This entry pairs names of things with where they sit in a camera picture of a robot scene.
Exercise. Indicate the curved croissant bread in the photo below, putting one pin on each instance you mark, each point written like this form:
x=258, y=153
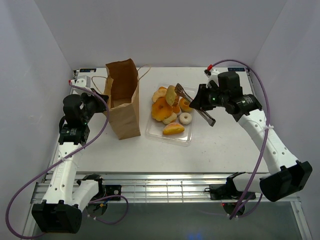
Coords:
x=160, y=93

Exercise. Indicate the brown glazed donut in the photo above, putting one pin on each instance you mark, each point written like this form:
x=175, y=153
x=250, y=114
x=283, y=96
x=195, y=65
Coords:
x=184, y=106

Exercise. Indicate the blue label sticker right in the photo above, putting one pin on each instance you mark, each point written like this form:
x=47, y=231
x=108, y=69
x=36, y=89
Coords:
x=236, y=69

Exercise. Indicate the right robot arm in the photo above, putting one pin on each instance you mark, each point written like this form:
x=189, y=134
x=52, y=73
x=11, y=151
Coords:
x=286, y=174

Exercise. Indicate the brown paper bag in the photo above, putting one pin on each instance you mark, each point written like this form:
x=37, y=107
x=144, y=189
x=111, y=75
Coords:
x=122, y=87

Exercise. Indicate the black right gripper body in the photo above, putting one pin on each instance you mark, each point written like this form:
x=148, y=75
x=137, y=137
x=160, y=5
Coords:
x=219, y=97

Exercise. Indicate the aluminium frame rail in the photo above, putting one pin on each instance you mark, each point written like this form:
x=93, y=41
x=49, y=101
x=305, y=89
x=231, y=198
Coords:
x=165, y=188

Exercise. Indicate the blue label sticker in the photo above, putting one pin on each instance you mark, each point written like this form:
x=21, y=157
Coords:
x=236, y=69
x=87, y=70

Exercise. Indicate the white frosted donut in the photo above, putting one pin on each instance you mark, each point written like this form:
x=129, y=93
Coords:
x=185, y=118

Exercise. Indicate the clear plastic tray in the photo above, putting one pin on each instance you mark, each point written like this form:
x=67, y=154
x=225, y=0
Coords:
x=154, y=128

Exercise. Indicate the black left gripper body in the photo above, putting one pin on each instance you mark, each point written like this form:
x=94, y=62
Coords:
x=88, y=101

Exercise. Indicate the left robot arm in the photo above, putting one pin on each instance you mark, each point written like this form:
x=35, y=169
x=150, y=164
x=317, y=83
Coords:
x=60, y=210

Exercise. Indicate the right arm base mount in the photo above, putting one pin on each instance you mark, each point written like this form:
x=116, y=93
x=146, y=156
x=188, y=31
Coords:
x=222, y=192

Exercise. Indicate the blue label sticker left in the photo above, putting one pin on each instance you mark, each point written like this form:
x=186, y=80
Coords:
x=87, y=70

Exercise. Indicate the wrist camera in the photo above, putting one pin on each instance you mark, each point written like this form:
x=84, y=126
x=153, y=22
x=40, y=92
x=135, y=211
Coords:
x=212, y=75
x=82, y=82

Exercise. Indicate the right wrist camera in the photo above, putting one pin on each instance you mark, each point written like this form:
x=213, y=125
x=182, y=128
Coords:
x=212, y=75

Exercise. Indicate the metal serving tongs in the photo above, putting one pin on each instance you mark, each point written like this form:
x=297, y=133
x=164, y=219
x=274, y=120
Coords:
x=180, y=91

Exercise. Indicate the sugared half bun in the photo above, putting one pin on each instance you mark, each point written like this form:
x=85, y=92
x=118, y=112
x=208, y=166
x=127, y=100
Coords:
x=173, y=129

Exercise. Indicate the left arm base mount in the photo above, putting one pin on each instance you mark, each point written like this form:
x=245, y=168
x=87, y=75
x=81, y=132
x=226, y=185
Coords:
x=97, y=209

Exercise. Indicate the large orange ring bread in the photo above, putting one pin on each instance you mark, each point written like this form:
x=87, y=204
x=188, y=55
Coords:
x=161, y=110

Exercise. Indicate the orange bread wedge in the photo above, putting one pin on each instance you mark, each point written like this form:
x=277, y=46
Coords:
x=176, y=109

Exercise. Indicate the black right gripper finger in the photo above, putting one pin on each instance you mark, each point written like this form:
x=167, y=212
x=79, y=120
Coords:
x=201, y=98
x=207, y=107

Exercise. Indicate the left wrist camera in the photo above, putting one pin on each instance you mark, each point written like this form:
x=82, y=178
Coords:
x=82, y=82

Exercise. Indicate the small tan bread roll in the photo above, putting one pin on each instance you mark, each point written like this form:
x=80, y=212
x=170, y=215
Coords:
x=171, y=96

